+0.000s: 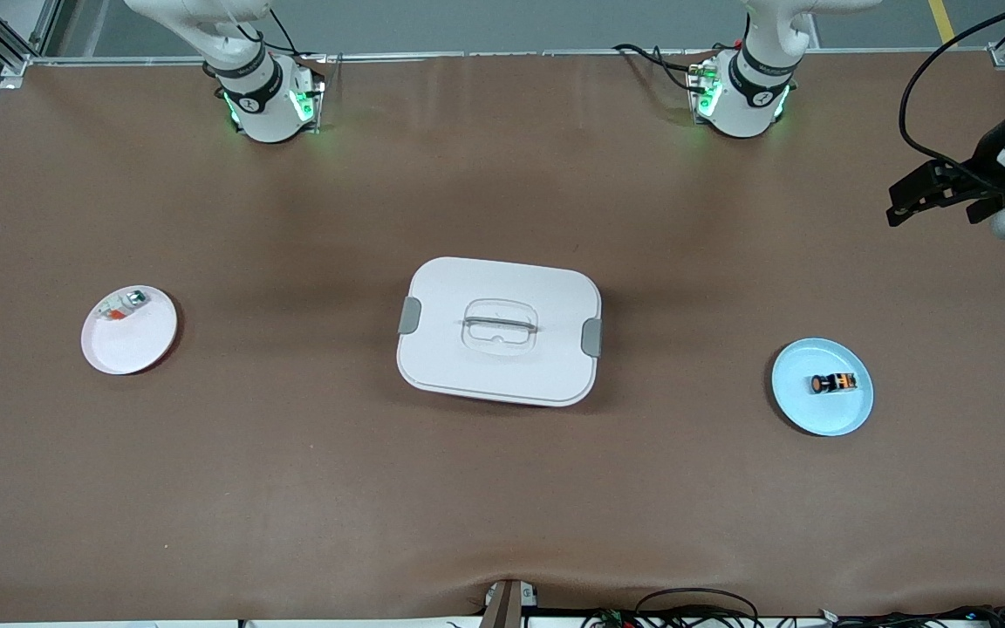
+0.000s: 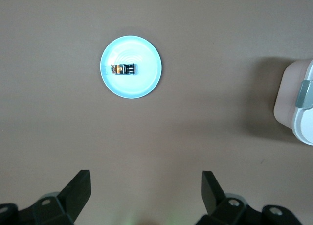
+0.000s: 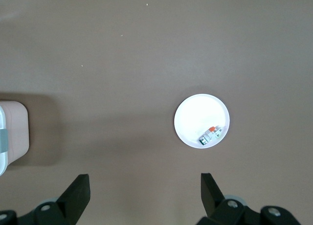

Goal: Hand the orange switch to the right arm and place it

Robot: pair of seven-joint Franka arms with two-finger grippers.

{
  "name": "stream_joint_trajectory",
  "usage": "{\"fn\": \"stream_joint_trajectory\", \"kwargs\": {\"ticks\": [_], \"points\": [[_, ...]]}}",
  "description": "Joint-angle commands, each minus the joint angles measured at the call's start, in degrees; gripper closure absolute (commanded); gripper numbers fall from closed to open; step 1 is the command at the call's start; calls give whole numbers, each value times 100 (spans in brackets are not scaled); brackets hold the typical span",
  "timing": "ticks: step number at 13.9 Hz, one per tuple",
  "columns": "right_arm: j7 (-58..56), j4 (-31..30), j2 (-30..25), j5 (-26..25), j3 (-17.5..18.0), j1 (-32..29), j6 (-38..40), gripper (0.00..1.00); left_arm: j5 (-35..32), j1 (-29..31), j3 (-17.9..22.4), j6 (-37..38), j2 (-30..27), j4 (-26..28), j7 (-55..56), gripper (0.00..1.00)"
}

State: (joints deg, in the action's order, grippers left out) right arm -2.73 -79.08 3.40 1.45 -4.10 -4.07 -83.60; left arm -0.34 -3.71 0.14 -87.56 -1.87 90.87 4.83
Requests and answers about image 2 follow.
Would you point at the orange black push-button switch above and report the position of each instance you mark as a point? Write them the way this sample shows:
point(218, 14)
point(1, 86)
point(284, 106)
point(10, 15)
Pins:
point(123, 69)

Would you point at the white lidded lunch box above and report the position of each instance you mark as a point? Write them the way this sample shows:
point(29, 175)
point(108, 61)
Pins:
point(286, 95)

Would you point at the light blue round plate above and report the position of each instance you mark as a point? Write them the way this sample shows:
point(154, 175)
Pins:
point(132, 85)

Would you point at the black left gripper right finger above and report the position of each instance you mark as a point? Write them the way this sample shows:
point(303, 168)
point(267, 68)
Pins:
point(212, 195)

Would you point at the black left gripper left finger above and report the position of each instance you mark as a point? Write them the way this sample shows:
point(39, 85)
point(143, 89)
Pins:
point(73, 193)

